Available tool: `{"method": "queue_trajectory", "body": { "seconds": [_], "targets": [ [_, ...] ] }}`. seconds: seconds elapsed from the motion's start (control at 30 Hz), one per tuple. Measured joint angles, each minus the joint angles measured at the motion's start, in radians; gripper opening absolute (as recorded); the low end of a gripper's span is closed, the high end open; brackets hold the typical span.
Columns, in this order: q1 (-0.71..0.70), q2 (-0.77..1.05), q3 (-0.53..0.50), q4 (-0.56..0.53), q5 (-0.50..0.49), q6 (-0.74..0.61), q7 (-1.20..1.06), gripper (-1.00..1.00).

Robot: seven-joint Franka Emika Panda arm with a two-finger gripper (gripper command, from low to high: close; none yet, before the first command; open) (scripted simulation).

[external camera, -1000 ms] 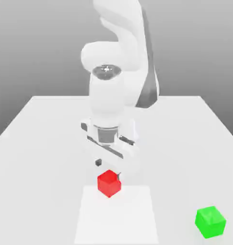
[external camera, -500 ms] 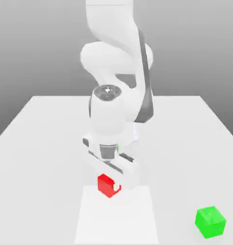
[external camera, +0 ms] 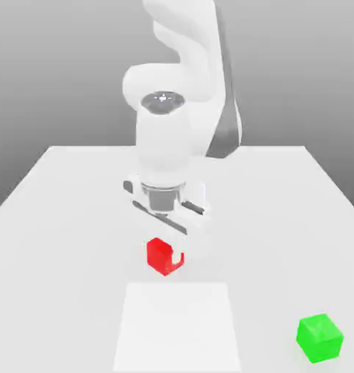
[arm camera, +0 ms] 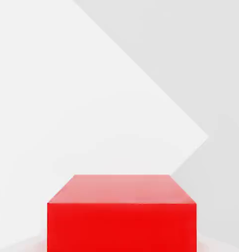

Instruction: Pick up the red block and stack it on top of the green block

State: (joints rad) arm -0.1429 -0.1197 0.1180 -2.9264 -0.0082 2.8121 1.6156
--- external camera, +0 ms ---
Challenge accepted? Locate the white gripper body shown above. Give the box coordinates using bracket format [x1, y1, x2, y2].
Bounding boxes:
[130, 199, 209, 243]

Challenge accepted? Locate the small red cube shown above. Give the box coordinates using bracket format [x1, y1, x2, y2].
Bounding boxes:
[146, 237, 186, 277]

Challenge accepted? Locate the small green cube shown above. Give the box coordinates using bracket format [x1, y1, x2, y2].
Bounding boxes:
[295, 313, 345, 365]

